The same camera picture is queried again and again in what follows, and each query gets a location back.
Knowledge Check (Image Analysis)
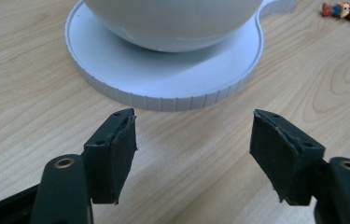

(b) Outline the small colourful toy figure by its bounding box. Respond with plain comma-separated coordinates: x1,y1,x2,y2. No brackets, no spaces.
321,0,350,23

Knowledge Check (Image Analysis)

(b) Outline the white round bowl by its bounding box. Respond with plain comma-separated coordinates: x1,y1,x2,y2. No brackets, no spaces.
82,0,264,53

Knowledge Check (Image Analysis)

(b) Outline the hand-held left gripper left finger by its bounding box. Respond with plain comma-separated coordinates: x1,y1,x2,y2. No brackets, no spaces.
83,107,138,205

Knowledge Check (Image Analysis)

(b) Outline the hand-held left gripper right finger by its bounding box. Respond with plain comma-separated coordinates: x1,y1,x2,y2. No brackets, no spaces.
249,108,327,206

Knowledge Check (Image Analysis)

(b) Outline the white ribbed round tray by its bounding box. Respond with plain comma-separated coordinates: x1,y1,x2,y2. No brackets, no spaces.
64,0,300,113

